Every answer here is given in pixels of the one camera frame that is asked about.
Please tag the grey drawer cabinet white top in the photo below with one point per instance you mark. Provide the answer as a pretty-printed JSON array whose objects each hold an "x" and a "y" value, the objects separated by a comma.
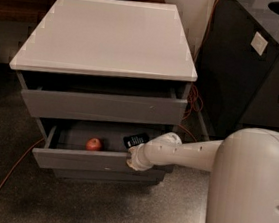
[{"x": 107, "y": 47}]

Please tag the grey drawer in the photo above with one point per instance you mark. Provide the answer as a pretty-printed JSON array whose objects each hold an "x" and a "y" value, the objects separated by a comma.
[
  {"x": 151, "y": 176},
  {"x": 65, "y": 146},
  {"x": 101, "y": 107}
]

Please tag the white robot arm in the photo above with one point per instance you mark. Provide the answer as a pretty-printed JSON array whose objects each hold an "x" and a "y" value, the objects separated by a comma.
[{"x": 244, "y": 170}]

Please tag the grey bottom drawer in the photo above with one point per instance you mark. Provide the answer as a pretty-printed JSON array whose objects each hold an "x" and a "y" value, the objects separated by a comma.
[{"x": 151, "y": 176}]

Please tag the dark blue rxbar wrapper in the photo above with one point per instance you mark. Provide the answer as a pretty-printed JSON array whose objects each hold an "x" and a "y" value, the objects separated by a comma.
[{"x": 135, "y": 140}]

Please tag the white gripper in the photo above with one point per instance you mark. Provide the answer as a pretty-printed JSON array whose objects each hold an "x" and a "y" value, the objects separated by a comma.
[{"x": 136, "y": 157}]

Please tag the white label on bin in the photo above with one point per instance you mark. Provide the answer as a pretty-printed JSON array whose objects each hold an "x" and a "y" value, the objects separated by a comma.
[{"x": 259, "y": 43}]

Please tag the grey top drawer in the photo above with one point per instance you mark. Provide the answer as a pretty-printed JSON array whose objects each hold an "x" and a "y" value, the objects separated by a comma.
[{"x": 101, "y": 107}]

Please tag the red apple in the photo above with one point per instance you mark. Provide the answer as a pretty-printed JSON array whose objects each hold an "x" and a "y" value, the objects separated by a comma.
[{"x": 94, "y": 144}]

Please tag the black trash bin cabinet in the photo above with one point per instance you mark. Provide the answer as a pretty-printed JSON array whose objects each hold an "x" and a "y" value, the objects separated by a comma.
[{"x": 239, "y": 88}]

